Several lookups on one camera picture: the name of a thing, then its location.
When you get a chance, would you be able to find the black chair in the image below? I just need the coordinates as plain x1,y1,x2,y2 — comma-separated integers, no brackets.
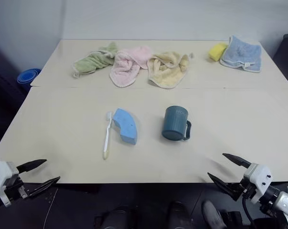
272,32,288,63

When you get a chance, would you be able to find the light blue curved sponge block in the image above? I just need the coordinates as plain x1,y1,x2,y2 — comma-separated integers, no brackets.
112,108,139,146

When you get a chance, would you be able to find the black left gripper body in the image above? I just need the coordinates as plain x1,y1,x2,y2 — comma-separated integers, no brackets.
4,173,31,203

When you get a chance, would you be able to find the pale yellow towel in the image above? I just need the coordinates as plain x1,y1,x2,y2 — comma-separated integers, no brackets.
147,52,195,90

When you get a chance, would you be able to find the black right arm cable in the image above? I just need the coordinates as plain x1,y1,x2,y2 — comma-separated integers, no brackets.
241,197,258,229

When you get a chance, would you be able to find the green towel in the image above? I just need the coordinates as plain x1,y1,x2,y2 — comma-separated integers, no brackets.
72,42,117,79

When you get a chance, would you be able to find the pink towel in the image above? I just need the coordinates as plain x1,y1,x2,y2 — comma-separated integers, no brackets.
109,46,152,87

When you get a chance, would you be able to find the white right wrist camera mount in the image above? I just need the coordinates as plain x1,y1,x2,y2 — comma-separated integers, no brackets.
240,162,273,205

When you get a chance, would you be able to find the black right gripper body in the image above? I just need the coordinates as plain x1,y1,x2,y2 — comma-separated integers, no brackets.
232,172,257,201

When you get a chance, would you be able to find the light blue towel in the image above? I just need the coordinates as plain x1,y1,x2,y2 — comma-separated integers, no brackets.
220,35,263,73

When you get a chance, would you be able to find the yellow sponge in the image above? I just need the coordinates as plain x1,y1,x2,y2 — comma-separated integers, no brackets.
208,42,228,62

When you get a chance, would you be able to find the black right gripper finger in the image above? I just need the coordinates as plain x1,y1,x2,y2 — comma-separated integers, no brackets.
222,153,252,169
207,172,243,201

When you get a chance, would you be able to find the white toothbrush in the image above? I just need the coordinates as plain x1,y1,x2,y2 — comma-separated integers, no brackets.
102,111,114,161

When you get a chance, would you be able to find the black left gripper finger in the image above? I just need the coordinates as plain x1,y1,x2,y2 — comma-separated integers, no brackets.
26,176,61,198
16,159,48,173

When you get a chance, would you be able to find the dark teal plastic mug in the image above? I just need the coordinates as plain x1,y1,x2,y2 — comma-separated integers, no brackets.
161,105,192,142

